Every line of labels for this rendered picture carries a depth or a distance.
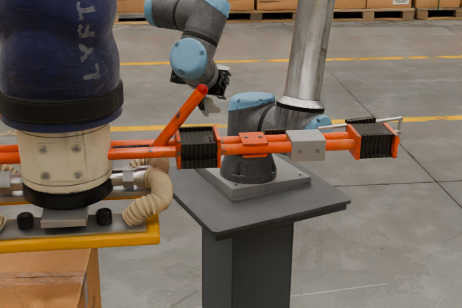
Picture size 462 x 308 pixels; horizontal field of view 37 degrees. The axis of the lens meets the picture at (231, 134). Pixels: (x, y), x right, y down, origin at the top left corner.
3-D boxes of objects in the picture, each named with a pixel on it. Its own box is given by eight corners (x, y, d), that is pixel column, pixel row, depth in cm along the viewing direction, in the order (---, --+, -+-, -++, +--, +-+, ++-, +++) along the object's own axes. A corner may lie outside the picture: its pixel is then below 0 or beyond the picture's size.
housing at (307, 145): (291, 163, 133) (291, 141, 132) (283, 150, 140) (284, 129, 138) (325, 161, 134) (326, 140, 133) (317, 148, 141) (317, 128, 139)
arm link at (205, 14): (183, -16, 168) (166, 31, 167) (220, -11, 161) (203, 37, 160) (205, 1, 175) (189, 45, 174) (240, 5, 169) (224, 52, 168)
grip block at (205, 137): (177, 171, 129) (177, 142, 127) (174, 152, 138) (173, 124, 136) (221, 170, 130) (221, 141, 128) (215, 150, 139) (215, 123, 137)
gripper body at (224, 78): (226, 101, 187) (217, 91, 176) (196, 96, 189) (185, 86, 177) (232, 74, 188) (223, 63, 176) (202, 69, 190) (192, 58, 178)
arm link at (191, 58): (212, 40, 160) (197, 80, 159) (222, 55, 172) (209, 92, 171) (175, 29, 162) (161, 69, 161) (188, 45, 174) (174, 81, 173)
